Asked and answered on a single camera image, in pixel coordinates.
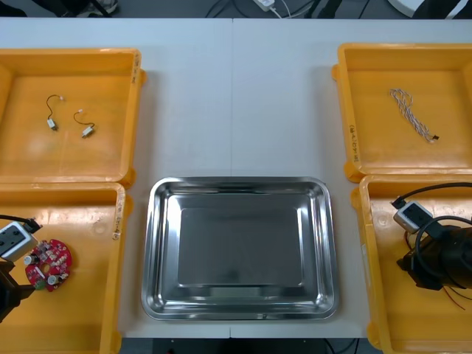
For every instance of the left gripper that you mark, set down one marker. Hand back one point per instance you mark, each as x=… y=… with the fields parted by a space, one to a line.
x=8 y=291

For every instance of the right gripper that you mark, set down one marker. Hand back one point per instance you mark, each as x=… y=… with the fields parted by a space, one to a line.
x=427 y=265

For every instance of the red black green-yellow harness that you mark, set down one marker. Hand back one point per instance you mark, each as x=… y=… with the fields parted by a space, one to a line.
x=454 y=297

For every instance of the round red circuit board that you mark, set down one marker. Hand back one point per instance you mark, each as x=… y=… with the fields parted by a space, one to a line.
x=55 y=254

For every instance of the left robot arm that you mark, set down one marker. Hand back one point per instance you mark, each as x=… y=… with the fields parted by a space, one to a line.
x=14 y=239

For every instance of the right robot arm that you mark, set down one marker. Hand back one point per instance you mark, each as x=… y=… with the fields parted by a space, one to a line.
x=461 y=258

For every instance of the yellow-orange plastic bin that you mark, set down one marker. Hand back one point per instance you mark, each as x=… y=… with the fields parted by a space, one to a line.
x=66 y=155
x=405 y=324
x=85 y=313
x=387 y=147

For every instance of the black robot torso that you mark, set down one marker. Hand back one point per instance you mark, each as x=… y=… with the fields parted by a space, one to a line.
x=191 y=346

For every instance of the steel tray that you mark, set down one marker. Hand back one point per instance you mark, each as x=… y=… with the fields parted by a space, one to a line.
x=239 y=247

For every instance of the white round base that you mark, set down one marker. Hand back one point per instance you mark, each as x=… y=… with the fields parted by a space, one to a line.
x=402 y=7

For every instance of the person's shoe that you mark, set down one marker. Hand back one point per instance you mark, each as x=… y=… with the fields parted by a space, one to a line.
x=110 y=4

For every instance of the white power strip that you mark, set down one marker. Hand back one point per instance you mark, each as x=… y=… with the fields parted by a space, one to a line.
x=264 y=3

